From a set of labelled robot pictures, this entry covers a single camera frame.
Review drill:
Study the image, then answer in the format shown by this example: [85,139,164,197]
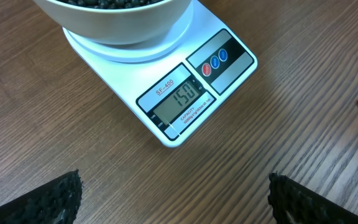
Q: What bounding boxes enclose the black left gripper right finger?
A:
[267,173,358,224]

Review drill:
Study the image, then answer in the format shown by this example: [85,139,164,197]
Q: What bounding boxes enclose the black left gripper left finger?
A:
[0,170,83,224]

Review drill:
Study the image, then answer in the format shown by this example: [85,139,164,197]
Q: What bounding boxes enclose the white digital kitchen scale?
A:
[65,1,258,147]

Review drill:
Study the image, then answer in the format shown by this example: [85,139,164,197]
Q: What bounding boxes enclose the white bowl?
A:
[34,0,192,45]

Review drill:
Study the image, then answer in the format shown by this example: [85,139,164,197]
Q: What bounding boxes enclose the black beans in bowl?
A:
[57,0,162,9]

